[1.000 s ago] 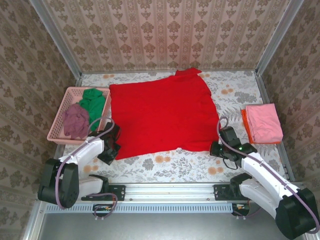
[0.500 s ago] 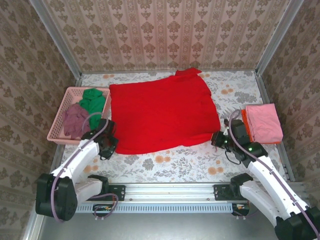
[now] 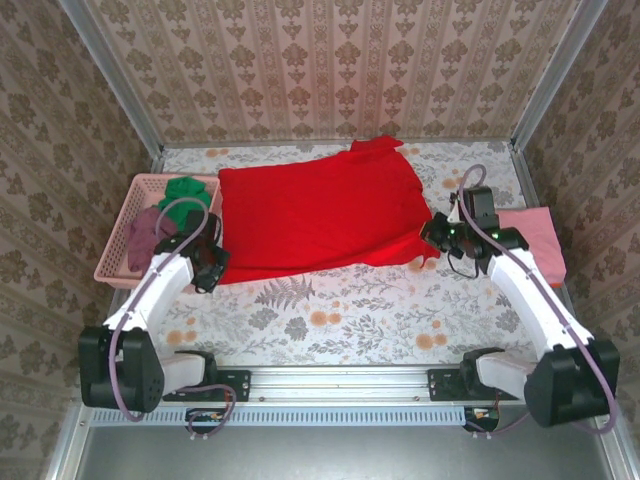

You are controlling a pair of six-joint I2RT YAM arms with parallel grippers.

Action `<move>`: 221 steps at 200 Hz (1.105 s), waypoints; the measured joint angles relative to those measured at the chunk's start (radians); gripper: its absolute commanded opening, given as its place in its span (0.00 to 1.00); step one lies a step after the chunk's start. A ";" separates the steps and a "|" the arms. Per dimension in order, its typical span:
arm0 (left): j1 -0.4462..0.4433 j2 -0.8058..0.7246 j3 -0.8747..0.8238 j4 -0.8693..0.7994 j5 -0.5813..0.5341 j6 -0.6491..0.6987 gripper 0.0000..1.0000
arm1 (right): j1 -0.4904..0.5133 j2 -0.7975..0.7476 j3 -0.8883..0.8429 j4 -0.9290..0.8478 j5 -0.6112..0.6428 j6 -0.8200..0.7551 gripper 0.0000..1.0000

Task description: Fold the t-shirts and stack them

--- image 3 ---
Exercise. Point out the red t-shirt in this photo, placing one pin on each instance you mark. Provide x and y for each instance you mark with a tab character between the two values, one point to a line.
320	215

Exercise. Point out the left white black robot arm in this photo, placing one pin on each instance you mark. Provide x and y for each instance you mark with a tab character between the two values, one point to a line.
165	280

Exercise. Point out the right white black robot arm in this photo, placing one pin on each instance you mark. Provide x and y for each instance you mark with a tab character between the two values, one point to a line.
520	285

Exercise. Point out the purple t-shirt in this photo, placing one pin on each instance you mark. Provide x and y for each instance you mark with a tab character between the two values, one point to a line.
142	240

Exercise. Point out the green t-shirt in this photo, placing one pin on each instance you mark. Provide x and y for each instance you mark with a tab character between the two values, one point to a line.
182	192

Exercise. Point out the pink folded t-shirt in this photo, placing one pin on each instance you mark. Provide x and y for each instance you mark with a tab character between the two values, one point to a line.
540	235

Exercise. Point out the pink plastic basket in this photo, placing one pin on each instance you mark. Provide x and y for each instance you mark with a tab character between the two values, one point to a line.
112	260

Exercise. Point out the grey metal sheet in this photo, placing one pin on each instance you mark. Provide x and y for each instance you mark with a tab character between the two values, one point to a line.
350	455

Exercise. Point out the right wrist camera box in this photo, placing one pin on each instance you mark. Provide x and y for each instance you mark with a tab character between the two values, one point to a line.
480	202

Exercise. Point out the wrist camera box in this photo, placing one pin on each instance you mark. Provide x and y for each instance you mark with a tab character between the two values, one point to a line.
480	202
200	220

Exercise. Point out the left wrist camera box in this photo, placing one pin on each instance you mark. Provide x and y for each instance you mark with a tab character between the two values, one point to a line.
200	220

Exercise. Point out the aluminium table back rail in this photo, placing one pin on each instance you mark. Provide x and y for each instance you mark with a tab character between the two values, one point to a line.
250	143

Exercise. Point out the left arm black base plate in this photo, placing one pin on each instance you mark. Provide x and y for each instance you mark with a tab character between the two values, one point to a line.
235	385

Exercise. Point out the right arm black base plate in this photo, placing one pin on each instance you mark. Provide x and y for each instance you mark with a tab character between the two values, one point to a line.
442	385

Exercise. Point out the aluminium mounting rail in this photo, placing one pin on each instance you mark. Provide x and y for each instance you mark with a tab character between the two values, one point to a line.
340	382

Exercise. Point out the aluminium corner post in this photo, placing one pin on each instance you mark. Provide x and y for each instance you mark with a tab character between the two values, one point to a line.
555	75
110	75

